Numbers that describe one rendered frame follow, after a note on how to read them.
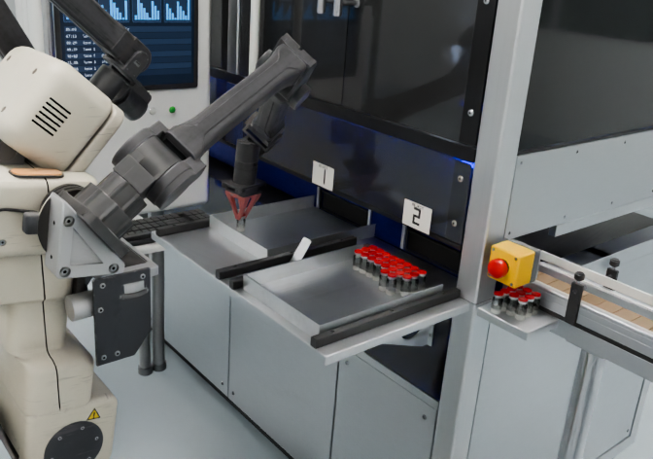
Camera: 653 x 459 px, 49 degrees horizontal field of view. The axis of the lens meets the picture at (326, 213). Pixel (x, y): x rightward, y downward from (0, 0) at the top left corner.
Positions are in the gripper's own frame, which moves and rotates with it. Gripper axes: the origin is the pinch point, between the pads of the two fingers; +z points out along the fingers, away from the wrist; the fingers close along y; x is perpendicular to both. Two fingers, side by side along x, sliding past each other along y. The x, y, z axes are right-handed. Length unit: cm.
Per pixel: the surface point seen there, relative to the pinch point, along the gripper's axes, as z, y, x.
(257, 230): 3.8, 3.2, -3.5
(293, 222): 3.2, 14.8, -6.3
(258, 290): 2.0, -26.2, -27.7
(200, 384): 93, 44, 46
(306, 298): 3.3, -19.0, -35.0
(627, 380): 45, 85, -89
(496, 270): -10, -3, -68
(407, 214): -11.7, 8.2, -41.8
